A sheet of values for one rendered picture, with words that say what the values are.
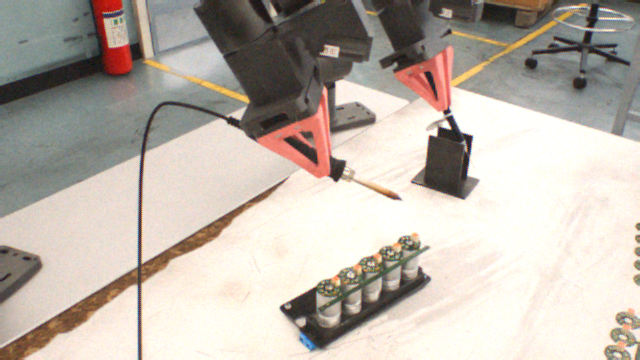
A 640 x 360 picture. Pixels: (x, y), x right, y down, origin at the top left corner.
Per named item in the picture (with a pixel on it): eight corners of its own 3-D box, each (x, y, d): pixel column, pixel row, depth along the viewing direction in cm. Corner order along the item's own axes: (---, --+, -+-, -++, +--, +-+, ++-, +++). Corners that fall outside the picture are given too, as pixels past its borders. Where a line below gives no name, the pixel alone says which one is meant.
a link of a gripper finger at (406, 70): (478, 91, 82) (450, 28, 80) (457, 109, 77) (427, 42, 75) (437, 105, 86) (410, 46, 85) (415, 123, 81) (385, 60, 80)
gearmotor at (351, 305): (332, 310, 63) (333, 273, 60) (350, 300, 64) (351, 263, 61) (348, 324, 61) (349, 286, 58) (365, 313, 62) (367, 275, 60)
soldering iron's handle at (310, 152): (337, 174, 63) (226, 123, 61) (348, 156, 62) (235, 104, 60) (335, 187, 61) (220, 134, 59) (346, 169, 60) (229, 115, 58)
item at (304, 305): (321, 354, 59) (321, 346, 59) (279, 313, 64) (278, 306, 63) (431, 285, 68) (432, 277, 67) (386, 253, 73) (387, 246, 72)
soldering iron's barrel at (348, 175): (393, 199, 63) (339, 173, 62) (400, 188, 63) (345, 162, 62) (393, 206, 62) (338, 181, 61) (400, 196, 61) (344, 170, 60)
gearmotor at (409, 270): (390, 276, 67) (393, 240, 64) (405, 267, 68) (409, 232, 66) (405, 288, 66) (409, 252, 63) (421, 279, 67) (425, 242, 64)
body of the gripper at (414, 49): (455, 35, 81) (433, -15, 80) (423, 56, 74) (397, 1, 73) (417, 52, 85) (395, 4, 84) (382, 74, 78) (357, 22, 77)
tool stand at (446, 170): (441, 192, 91) (408, 128, 89) (498, 176, 84) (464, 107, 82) (425, 210, 87) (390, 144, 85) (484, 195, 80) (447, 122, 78)
